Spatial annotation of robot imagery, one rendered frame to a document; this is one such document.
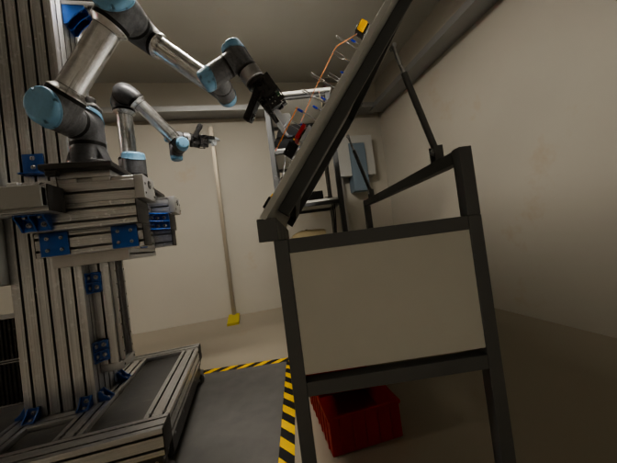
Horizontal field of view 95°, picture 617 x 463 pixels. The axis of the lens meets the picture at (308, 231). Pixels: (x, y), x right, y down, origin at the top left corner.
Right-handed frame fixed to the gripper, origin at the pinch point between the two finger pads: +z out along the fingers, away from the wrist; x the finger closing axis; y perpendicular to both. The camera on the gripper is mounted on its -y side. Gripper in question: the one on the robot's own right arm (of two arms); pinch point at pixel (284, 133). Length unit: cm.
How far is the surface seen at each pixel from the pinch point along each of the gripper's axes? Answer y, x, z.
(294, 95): 24, 110, -45
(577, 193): 125, 75, 114
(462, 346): 6, -27, 84
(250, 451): -81, -7, 91
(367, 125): 103, 292, -15
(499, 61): 161, 124, 21
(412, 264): 8, -24, 57
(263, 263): -103, 225, 52
